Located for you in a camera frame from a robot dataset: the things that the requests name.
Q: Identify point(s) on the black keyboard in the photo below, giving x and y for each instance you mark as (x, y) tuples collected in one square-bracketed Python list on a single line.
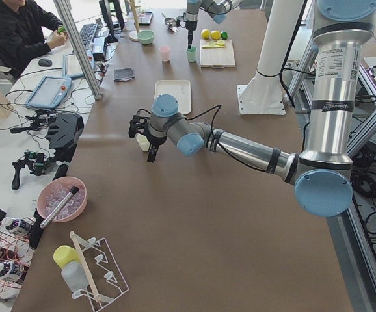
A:
[(87, 33)]

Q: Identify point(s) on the seated person in black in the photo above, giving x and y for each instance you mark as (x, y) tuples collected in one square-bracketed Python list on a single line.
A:
[(27, 32)]

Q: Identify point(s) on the mint green bowl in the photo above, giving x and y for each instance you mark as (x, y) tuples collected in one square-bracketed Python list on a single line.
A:
[(146, 37)]

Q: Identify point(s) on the yellow cup on rack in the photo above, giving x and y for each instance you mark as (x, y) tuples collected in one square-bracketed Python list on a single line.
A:
[(65, 254)]

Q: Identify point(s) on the steel scoop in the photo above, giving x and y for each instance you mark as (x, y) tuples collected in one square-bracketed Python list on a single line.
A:
[(170, 23)]

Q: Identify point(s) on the clear bottle on rack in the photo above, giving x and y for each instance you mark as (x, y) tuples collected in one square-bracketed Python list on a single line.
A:
[(74, 276)]

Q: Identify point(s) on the cream white cup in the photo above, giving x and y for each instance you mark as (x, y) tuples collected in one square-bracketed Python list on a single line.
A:
[(143, 142)]

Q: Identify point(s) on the cream plastic tray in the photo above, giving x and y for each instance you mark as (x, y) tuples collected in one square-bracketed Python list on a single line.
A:
[(180, 89)]

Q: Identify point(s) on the mint green cup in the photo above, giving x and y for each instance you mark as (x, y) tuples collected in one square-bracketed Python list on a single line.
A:
[(191, 54)]

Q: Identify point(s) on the blue teach pendant tablet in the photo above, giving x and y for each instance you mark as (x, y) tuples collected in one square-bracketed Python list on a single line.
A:
[(49, 93)]

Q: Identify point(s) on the wooden cutting board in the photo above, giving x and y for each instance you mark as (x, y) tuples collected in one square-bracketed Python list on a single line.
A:
[(217, 57)]

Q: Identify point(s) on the computer mouse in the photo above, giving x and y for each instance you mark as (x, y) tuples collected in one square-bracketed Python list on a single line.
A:
[(45, 62)]

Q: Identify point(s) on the yellow lemon left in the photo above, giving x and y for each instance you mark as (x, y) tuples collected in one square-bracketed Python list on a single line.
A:
[(215, 35)]

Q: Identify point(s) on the wooden mug tree stand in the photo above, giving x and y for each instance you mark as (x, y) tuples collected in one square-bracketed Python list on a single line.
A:
[(133, 20)]

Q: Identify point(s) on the steel muddler in bowl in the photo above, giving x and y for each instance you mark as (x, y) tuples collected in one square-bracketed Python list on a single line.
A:
[(74, 190)]

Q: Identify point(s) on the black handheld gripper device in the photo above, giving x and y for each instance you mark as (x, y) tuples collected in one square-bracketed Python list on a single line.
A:
[(37, 163)]

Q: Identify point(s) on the aluminium frame post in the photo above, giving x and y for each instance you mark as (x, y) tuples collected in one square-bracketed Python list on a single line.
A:
[(64, 9)]

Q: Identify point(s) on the pink cup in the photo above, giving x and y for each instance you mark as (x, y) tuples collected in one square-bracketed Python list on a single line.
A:
[(164, 52)]

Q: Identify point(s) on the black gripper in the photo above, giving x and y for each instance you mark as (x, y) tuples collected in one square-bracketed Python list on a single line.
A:
[(156, 140), (190, 33)]

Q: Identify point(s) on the lemon half slice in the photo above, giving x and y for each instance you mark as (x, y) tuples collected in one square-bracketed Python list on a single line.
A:
[(220, 43)]

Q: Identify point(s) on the grey folded cloth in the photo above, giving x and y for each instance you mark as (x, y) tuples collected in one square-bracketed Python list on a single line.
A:
[(124, 74)]

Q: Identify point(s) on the green lime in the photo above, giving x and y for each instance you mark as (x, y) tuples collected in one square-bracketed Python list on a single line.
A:
[(224, 35)]

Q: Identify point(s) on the white wire cup rack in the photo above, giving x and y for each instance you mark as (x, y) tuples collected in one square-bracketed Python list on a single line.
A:
[(106, 281)]

